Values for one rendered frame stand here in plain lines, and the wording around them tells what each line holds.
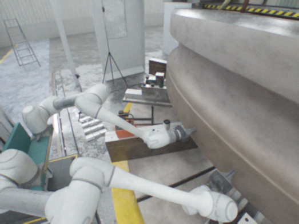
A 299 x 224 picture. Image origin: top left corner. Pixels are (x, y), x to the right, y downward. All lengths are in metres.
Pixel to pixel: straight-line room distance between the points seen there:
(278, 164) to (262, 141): 0.14
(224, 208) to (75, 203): 0.55
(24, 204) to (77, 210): 0.30
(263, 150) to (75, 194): 0.95
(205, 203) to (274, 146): 0.51
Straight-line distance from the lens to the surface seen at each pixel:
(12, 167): 1.11
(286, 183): 0.98
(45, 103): 1.53
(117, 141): 1.48
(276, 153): 0.99
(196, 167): 1.78
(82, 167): 0.67
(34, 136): 1.57
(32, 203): 0.79
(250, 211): 1.44
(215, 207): 0.70
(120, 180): 0.68
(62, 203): 0.63
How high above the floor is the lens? 1.78
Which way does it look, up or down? 38 degrees down
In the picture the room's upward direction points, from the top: straight up
